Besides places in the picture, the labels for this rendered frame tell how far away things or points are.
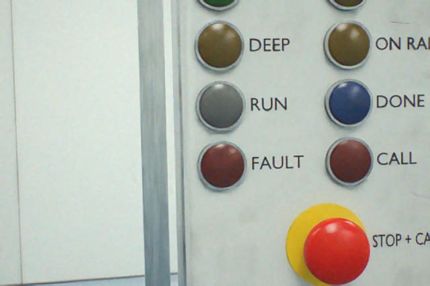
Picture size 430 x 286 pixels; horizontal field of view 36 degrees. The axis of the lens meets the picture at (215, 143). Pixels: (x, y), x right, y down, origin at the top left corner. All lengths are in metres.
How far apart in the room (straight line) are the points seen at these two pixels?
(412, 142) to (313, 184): 0.07
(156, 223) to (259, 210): 1.18
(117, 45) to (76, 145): 0.63
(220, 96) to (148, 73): 1.17
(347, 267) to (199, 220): 0.09
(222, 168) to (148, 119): 1.17
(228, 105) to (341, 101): 0.07
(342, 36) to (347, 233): 0.12
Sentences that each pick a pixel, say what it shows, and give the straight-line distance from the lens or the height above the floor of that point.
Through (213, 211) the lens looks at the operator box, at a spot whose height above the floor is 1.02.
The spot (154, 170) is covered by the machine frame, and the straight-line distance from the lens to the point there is 1.57.
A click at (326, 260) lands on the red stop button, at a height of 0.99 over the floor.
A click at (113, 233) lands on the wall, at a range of 3.99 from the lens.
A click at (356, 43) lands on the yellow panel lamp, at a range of 0.42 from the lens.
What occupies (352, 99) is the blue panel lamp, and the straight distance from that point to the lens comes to 0.42.
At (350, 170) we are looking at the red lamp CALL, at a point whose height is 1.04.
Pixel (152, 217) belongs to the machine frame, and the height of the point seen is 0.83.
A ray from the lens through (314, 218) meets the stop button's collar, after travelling 0.42.
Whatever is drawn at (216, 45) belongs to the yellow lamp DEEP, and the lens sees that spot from 0.40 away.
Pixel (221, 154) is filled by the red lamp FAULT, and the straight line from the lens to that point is 0.40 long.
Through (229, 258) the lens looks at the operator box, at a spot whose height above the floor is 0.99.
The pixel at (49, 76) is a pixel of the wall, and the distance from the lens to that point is 3.92.
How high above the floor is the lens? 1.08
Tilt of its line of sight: 3 degrees down
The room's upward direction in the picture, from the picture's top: 1 degrees counter-clockwise
